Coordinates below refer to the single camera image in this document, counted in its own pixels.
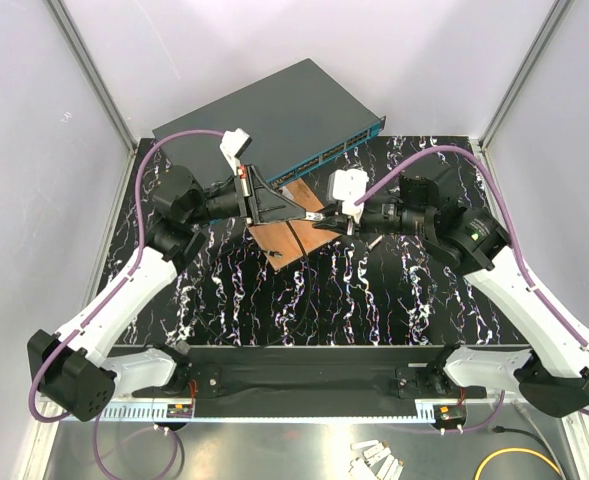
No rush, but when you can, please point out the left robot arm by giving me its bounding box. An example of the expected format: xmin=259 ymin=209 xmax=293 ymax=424
xmin=27 ymin=165 xmax=321 ymax=422

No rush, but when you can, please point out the wooden board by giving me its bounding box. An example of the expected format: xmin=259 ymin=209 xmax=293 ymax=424
xmin=249 ymin=179 xmax=339 ymax=271

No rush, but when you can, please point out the pile of white modules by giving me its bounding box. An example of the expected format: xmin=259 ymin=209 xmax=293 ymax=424
xmin=348 ymin=440 xmax=405 ymax=480

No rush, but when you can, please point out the black braided fiber cable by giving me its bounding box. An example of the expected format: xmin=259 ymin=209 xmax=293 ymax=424
xmin=194 ymin=222 xmax=320 ymax=348

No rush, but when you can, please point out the white slotted cable duct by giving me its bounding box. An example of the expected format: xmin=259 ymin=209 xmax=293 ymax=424
xmin=101 ymin=402 xmax=194 ymax=423

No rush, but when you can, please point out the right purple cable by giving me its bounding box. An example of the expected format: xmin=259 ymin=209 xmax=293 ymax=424
xmin=353 ymin=143 xmax=589 ymax=435

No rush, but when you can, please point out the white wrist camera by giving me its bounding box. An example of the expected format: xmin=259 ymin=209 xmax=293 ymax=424
xmin=219 ymin=128 xmax=252 ymax=175
xmin=327 ymin=169 xmax=369 ymax=223

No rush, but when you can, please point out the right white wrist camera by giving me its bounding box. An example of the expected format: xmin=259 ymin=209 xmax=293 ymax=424
xmin=327 ymin=169 xmax=369 ymax=223

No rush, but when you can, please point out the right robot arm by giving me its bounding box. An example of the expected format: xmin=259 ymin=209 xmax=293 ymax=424
xmin=315 ymin=169 xmax=589 ymax=418

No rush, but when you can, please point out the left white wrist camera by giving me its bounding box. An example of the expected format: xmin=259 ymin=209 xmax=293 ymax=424
xmin=219 ymin=128 xmax=252 ymax=175

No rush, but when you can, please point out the yellow fiber cable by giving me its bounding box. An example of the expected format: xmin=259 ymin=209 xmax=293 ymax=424
xmin=475 ymin=448 xmax=564 ymax=480

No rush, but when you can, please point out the dark teal network switch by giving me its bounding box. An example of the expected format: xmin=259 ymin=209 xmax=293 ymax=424
xmin=153 ymin=59 xmax=386 ymax=187

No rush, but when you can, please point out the grey ethernet cable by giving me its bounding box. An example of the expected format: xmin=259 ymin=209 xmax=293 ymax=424
xmin=513 ymin=403 xmax=583 ymax=480

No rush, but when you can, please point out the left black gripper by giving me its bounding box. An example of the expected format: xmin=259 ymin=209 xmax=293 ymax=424
xmin=187 ymin=164 xmax=307 ymax=227

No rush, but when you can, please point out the black cable with plug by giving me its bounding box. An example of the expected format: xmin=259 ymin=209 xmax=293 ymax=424
xmin=492 ymin=424 xmax=583 ymax=480

